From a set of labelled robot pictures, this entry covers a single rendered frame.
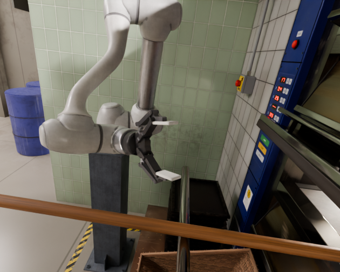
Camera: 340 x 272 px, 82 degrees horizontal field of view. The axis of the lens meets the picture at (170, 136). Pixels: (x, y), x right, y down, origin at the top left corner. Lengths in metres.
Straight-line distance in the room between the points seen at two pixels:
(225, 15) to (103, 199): 1.48
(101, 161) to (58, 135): 0.64
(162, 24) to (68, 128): 0.58
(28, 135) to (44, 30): 1.77
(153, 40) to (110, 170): 0.77
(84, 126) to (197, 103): 1.10
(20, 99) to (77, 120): 2.53
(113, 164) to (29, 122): 2.15
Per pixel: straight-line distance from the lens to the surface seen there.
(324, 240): 0.70
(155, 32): 0.95
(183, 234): 0.51
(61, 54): 1.84
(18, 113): 3.25
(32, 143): 3.36
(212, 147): 1.74
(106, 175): 1.29
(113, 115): 1.14
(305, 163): 0.48
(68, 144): 0.65
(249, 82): 1.27
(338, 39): 0.77
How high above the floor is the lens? 1.58
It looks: 23 degrees down
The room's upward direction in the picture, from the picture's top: 7 degrees clockwise
